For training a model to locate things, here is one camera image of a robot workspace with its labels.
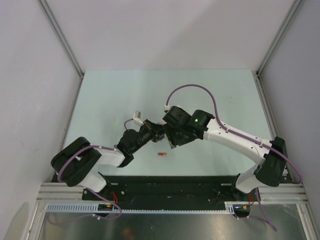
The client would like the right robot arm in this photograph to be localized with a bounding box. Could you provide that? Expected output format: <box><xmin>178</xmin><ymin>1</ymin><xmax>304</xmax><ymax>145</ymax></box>
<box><xmin>162</xmin><ymin>105</ymin><xmax>286</xmax><ymax>201</ymax></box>

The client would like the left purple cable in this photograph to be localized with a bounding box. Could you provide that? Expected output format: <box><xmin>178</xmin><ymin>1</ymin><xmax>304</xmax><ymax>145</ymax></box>
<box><xmin>47</xmin><ymin>118</ymin><xmax>136</xmax><ymax>226</ymax></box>

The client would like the grey slotted cable duct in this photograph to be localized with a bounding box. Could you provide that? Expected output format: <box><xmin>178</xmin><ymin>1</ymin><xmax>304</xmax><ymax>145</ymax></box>
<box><xmin>45</xmin><ymin>202</ymin><xmax>249</xmax><ymax>215</ymax></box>

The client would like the white remote control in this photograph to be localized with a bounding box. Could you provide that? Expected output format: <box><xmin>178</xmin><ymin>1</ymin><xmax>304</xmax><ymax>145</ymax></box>
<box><xmin>157</xmin><ymin>119</ymin><xmax>166</xmax><ymax>125</ymax></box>

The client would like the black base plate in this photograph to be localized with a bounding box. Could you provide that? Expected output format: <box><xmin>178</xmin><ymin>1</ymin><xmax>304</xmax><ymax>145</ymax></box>
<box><xmin>49</xmin><ymin>174</ymin><xmax>293</xmax><ymax>211</ymax></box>

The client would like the right aluminium frame post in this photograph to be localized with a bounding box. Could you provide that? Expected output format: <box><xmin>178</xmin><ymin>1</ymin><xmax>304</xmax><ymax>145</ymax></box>
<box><xmin>255</xmin><ymin>0</ymin><xmax>305</xmax><ymax>76</ymax></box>

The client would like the left aluminium frame post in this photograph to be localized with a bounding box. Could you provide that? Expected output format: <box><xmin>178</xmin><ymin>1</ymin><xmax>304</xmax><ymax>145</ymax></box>
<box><xmin>37</xmin><ymin>0</ymin><xmax>84</xmax><ymax>80</ymax></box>

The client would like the purple cable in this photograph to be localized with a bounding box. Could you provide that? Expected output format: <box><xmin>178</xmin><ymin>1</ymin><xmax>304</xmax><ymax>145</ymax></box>
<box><xmin>165</xmin><ymin>84</ymin><xmax>304</xmax><ymax>232</ymax></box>
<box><xmin>47</xmin><ymin>118</ymin><xmax>136</xmax><ymax>226</ymax></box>

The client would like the aluminium frame post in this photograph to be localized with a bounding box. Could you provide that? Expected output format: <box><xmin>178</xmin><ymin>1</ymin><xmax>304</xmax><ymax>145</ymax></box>
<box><xmin>37</xmin><ymin>0</ymin><xmax>84</xmax><ymax>80</ymax></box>
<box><xmin>255</xmin><ymin>0</ymin><xmax>305</xmax><ymax>76</ymax></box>

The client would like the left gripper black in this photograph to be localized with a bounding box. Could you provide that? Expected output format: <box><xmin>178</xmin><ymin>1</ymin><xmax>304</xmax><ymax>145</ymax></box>
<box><xmin>130</xmin><ymin>119</ymin><xmax>166</xmax><ymax>154</ymax></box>

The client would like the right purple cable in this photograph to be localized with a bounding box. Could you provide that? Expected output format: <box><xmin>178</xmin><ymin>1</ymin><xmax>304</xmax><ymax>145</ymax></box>
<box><xmin>165</xmin><ymin>84</ymin><xmax>304</xmax><ymax>232</ymax></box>

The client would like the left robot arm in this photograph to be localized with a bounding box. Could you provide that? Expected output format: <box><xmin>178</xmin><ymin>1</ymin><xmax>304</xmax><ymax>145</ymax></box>
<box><xmin>50</xmin><ymin>119</ymin><xmax>165</xmax><ymax>200</ymax></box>

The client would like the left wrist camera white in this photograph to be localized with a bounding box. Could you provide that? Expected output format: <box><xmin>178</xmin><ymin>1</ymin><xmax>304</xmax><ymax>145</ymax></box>
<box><xmin>132</xmin><ymin>110</ymin><xmax>143</xmax><ymax>127</ymax></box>

